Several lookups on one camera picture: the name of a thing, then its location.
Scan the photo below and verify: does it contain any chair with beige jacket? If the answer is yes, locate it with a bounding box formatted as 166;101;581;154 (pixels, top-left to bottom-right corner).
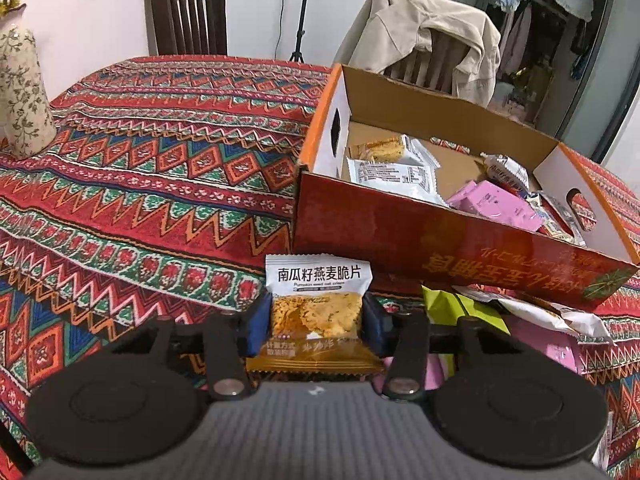
383;30;470;96

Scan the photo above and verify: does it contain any green snack bag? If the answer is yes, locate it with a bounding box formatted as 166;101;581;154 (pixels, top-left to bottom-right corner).
422;286;510;334

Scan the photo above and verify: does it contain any beige jacket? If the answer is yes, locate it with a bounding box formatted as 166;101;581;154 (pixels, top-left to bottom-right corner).
334;0;501;106

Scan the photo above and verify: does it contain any pink snack bag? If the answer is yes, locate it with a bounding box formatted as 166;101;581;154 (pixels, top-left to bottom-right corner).
446;181;542;232

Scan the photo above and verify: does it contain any studio light on stand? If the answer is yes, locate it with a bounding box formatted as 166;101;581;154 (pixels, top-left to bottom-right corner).
288;0;308;63

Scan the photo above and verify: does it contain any dark wooden chair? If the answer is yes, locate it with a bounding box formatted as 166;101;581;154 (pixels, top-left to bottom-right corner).
151;0;228;55

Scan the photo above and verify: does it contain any black sliding glass door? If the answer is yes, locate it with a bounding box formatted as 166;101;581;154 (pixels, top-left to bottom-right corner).
457;0;639;162

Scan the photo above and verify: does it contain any white pumpkin seed crisp packet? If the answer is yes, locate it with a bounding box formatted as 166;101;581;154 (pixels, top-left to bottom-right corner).
246;254;382;375

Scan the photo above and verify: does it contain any floral ceramic vase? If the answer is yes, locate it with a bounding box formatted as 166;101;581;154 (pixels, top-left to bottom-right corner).
1;4;56;159

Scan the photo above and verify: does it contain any white silver packet in box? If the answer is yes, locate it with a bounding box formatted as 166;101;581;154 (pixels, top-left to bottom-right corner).
480;154;530;193

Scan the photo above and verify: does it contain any patterned red tablecloth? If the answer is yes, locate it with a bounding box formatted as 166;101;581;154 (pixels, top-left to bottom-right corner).
1;56;639;479

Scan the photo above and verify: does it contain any orange cardboard snack box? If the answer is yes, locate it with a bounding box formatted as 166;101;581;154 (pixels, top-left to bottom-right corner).
293;65;639;310

